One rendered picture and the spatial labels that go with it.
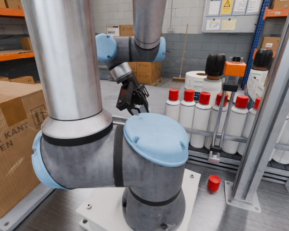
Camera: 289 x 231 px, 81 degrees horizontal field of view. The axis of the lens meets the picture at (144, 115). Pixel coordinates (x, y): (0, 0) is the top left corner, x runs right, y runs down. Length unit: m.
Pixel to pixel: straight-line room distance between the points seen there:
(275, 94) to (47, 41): 0.41
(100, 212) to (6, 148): 0.27
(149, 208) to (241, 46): 4.87
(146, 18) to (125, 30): 3.76
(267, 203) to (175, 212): 0.32
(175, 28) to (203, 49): 0.94
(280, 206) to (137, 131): 0.49
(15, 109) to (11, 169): 0.15
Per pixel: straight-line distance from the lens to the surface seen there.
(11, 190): 0.58
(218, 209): 0.57
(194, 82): 1.06
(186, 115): 0.61
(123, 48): 0.54
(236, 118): 0.61
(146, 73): 4.09
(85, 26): 0.26
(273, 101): 0.44
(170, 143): 0.27
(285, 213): 0.64
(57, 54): 0.25
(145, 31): 0.46
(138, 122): 0.30
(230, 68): 0.48
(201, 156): 0.65
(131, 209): 0.40
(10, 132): 0.52
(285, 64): 0.43
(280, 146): 0.65
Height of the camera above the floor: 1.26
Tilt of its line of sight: 26 degrees down
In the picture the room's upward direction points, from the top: straight up
